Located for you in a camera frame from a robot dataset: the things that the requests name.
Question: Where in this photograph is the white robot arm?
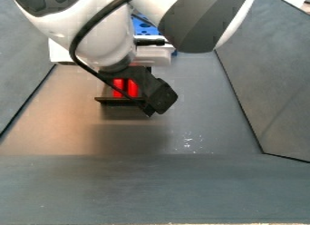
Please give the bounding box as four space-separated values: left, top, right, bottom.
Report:
13 0 253 72

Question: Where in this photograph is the black curved fixture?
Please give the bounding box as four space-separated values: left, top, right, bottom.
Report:
97 66 152 102

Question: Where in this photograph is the blue foam shape board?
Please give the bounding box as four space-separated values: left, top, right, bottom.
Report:
132 14 178 56

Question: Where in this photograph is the red square-circle object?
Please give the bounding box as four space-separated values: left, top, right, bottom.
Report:
112 78 138 98

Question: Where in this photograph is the black camera cable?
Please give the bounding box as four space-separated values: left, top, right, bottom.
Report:
68 0 150 110

